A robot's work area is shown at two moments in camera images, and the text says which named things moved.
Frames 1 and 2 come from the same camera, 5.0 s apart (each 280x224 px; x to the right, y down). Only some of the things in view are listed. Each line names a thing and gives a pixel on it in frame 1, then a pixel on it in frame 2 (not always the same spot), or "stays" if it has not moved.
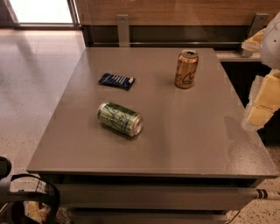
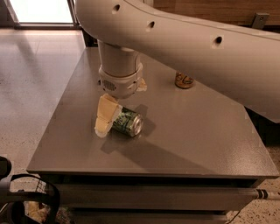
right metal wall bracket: (259, 24) stays
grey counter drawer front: (155, 196) stays
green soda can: (123, 120) stays
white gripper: (271, 46) to (122, 86)
